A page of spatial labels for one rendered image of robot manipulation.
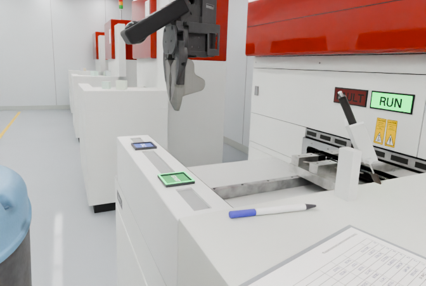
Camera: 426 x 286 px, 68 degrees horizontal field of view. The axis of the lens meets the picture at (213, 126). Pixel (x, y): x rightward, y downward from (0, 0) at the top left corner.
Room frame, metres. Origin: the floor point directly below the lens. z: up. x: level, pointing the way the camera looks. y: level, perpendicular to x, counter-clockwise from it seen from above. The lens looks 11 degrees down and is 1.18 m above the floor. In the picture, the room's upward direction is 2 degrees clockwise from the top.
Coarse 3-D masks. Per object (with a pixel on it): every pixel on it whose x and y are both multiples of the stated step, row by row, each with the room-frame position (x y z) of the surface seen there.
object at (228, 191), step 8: (288, 176) 0.92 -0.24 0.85; (296, 176) 0.92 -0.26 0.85; (240, 184) 0.84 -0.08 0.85; (248, 184) 0.84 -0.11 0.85; (256, 184) 0.85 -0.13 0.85; (264, 184) 0.86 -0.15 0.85; (272, 184) 0.87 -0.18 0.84; (280, 184) 0.88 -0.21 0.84; (288, 184) 0.90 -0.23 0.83; (296, 184) 0.91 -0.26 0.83; (304, 184) 0.92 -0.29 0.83; (312, 184) 0.94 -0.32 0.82; (216, 192) 0.79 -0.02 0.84; (224, 192) 0.80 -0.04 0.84; (232, 192) 0.81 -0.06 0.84; (240, 192) 0.83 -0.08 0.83; (248, 192) 0.84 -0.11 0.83; (256, 192) 0.85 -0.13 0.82
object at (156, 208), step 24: (120, 144) 0.84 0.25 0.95; (120, 168) 0.85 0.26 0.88; (144, 168) 0.63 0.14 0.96; (168, 168) 0.65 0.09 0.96; (144, 192) 0.59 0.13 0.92; (168, 192) 0.51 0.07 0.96; (192, 192) 0.52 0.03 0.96; (144, 216) 0.59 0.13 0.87; (168, 216) 0.45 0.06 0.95; (168, 240) 0.45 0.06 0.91; (168, 264) 0.45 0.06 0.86
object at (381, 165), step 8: (304, 144) 1.06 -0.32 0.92; (312, 144) 1.03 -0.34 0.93; (320, 144) 1.00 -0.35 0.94; (328, 144) 0.98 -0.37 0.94; (304, 152) 1.06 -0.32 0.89; (328, 152) 0.96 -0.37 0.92; (336, 152) 0.94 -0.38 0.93; (376, 168) 0.81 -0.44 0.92; (384, 168) 0.79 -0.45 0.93; (392, 168) 0.77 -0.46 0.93; (400, 168) 0.75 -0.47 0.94; (400, 176) 0.75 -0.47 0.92
